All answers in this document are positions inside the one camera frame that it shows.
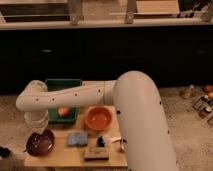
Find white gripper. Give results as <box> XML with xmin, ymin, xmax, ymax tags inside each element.
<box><xmin>24</xmin><ymin>110</ymin><xmax>49</xmax><ymax>134</ymax></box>

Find orange bowl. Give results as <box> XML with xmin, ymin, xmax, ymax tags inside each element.
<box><xmin>84</xmin><ymin>106</ymin><xmax>112</xmax><ymax>132</ymax></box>

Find black object on floor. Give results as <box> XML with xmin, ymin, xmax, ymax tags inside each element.
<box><xmin>0</xmin><ymin>146</ymin><xmax>11</xmax><ymax>158</ymax></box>

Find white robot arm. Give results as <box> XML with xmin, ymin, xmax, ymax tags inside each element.
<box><xmin>16</xmin><ymin>71</ymin><xmax>179</xmax><ymax>171</ymax></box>

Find wooden table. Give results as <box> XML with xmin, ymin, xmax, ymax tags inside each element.
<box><xmin>25</xmin><ymin>81</ymin><xmax>127</xmax><ymax>168</ymax></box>

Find green plastic tray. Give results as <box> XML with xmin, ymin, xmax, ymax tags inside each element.
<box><xmin>45</xmin><ymin>79</ymin><xmax>82</xmax><ymax>124</ymax></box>

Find metal cup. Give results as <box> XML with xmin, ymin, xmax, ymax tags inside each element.
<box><xmin>120</xmin><ymin>138</ymin><xmax>125</xmax><ymax>153</ymax></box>

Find bottles on floor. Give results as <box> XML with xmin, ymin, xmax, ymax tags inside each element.
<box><xmin>181</xmin><ymin>85</ymin><xmax>213</xmax><ymax>118</ymax></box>

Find orange fruit toy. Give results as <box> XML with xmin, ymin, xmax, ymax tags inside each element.
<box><xmin>58</xmin><ymin>107</ymin><xmax>70</xmax><ymax>118</ymax></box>

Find purple bowl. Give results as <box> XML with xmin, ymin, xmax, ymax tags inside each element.
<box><xmin>26</xmin><ymin>129</ymin><xmax>55</xmax><ymax>157</ymax></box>

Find blue sponge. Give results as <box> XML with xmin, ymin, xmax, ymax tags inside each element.
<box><xmin>67</xmin><ymin>131</ymin><xmax>88</xmax><ymax>146</ymax></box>

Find wooden block eraser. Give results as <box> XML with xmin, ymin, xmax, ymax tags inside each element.
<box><xmin>84</xmin><ymin>147</ymin><xmax>109</xmax><ymax>161</ymax></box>

